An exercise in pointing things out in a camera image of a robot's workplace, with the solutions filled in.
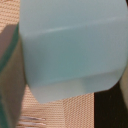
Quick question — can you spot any woven beige placemat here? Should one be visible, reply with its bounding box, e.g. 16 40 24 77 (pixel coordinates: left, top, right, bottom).
0 0 98 128

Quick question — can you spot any wooden handled fork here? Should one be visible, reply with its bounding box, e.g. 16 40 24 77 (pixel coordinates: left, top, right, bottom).
18 116 45 128

